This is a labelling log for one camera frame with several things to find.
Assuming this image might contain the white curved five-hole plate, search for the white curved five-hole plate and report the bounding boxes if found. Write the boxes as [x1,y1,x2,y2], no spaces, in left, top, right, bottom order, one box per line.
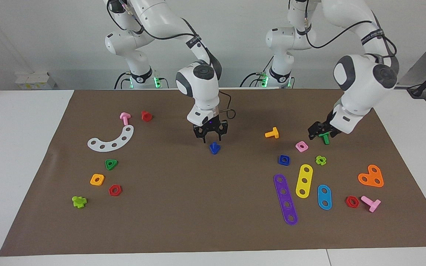
[87,125,135,152]

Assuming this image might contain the orange angled three-hole plate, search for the orange angled three-hole plate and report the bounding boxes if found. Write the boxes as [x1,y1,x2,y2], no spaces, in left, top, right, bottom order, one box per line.
[358,164,384,188]

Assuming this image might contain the purple four-hole plastic plate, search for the purple four-hole plastic plate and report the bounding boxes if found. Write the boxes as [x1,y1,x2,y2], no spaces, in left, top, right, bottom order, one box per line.
[273,174,298,226]

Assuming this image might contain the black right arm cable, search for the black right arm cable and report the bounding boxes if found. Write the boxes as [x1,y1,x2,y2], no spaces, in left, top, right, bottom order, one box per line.
[106,0,236,120]

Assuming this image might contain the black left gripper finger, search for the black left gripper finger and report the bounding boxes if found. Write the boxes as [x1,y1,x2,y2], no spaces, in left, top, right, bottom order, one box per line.
[324,124,341,138]
[308,122,326,140]

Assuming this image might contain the yellow three-hole plastic plate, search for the yellow three-hole plastic plate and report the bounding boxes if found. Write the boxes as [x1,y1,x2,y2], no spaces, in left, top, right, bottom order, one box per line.
[295,164,314,199]

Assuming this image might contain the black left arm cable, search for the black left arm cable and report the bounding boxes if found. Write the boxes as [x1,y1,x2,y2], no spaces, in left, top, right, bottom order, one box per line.
[289,0,398,69]

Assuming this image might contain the white cardboard box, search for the white cardboard box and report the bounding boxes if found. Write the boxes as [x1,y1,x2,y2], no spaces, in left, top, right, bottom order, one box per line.
[15,72,57,90]

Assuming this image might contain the blue two-hole plastic plate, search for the blue two-hole plastic plate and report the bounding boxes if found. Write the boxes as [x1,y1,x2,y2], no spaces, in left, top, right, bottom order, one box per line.
[317,184,332,211]

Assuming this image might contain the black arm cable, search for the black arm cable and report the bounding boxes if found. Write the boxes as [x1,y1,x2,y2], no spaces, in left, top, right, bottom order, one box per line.
[289,0,398,69]
[106,0,236,120]

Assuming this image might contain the brown table mat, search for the brown table mat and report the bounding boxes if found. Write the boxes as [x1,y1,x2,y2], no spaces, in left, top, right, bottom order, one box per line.
[0,89,426,256]

